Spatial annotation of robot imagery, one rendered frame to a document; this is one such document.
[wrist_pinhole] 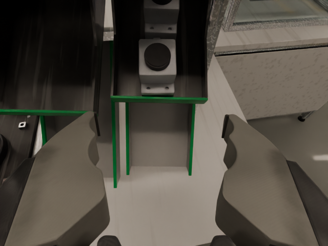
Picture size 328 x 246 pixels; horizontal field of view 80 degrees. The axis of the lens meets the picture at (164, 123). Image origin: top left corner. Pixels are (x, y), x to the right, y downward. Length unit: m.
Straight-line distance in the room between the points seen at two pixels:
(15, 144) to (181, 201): 0.44
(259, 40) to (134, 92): 0.90
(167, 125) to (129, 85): 0.16
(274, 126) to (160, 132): 1.62
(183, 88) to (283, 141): 1.67
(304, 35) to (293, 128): 0.98
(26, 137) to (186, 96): 0.43
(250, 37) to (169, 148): 0.81
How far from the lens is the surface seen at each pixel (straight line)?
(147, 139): 0.43
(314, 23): 1.38
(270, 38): 1.16
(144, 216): 0.56
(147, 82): 0.25
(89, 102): 0.29
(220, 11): 0.36
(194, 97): 0.29
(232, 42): 1.05
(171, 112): 0.42
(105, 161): 0.44
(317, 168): 1.95
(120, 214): 0.56
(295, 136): 2.01
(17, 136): 0.61
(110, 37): 0.35
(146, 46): 0.25
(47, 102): 0.31
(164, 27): 0.30
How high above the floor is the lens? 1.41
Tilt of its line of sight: 57 degrees down
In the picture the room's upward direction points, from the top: 4 degrees clockwise
